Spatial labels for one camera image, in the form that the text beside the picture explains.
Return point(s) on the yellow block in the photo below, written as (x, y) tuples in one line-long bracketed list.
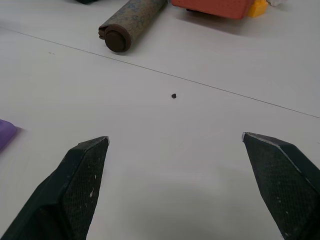
[(257, 8)]

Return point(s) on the orange tray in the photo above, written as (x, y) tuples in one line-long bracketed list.
[(215, 6)]

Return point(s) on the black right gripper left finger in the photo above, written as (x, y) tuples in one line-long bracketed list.
[(75, 185)]

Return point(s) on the dark green object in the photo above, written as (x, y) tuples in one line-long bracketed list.
[(87, 1)]

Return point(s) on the purple eraser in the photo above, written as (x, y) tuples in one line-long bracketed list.
[(6, 133)]

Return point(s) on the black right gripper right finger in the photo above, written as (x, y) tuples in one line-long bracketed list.
[(282, 175)]

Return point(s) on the rolled brown mat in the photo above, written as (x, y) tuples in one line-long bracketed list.
[(135, 20)]

